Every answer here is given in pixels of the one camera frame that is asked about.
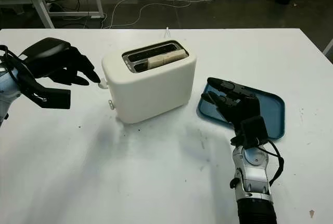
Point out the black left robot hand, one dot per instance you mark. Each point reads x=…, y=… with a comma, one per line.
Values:
x=52, y=57

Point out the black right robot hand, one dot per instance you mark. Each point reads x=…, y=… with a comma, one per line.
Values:
x=244, y=107

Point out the white toaster lever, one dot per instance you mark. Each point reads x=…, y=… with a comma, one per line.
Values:
x=104, y=85

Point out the slice of white bread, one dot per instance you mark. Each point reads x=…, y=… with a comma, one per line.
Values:
x=164, y=59

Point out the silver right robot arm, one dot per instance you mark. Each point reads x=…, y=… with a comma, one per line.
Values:
x=252, y=182

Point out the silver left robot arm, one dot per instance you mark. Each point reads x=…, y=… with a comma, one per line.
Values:
x=7, y=91

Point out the blue plastic tray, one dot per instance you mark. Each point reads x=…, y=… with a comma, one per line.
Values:
x=273, y=115

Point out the small white toaster knob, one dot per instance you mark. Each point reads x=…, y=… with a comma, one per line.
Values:
x=112, y=104

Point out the white two-slot toaster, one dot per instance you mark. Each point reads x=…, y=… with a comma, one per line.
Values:
x=151, y=94

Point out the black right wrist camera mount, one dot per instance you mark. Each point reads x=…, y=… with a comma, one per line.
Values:
x=255, y=130

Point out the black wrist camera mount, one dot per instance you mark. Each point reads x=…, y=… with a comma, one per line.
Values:
x=255, y=130
x=54, y=99

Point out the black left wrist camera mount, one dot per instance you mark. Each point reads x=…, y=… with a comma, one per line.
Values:
x=54, y=99

